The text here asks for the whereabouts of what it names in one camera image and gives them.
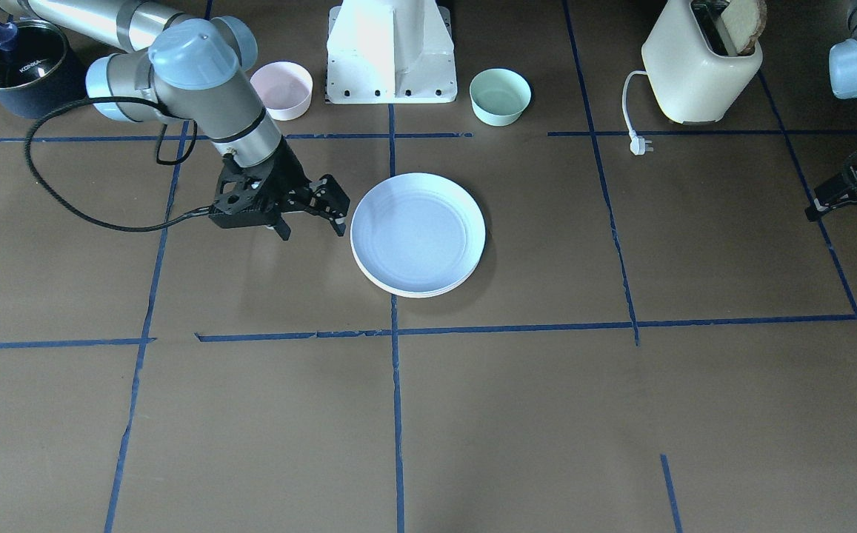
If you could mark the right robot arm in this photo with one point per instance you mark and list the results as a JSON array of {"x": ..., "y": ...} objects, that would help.
[{"x": 173, "y": 67}]

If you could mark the pink bowl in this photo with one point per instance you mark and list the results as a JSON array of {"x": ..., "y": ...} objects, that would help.
[{"x": 285, "y": 88}]

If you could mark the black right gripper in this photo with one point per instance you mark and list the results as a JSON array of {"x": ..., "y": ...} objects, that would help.
[{"x": 289, "y": 180}]

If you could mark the cream white plate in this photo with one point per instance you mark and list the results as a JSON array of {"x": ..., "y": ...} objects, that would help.
[{"x": 416, "y": 276}]

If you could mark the dark blue pot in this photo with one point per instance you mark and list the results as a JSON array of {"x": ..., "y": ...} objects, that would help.
[{"x": 39, "y": 71}]

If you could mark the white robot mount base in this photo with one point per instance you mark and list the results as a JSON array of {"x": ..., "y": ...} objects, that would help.
[{"x": 390, "y": 52}]

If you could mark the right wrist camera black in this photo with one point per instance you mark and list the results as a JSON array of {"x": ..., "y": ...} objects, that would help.
[{"x": 243, "y": 196}]

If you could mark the white toaster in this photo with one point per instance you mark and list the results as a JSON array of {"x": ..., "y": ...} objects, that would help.
[{"x": 692, "y": 68}]

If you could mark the blue plate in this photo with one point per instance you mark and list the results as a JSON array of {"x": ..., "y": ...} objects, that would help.
[{"x": 418, "y": 213}]

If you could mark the green bowl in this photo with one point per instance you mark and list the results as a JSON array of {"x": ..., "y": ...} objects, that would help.
[{"x": 499, "y": 97}]

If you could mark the bread slice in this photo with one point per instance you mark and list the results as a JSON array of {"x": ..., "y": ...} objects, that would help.
[{"x": 744, "y": 22}]

